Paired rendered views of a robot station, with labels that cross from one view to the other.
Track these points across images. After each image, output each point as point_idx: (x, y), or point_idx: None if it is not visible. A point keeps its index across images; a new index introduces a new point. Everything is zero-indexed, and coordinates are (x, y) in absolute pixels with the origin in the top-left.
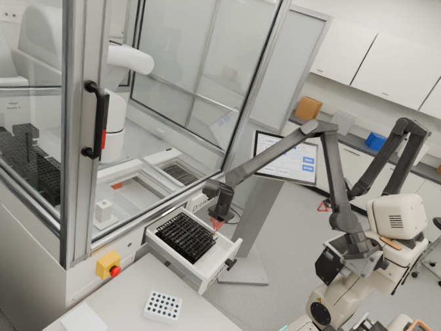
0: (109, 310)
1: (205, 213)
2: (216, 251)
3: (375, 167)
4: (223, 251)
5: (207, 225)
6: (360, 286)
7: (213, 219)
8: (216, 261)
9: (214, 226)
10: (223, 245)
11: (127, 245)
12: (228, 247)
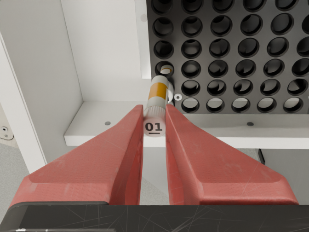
0: None
1: (298, 199)
2: (134, 61)
3: None
4: (114, 91)
5: (259, 140)
6: None
7: (201, 188)
8: (93, 16)
9: (168, 120)
10: (126, 109)
11: None
12: (96, 114)
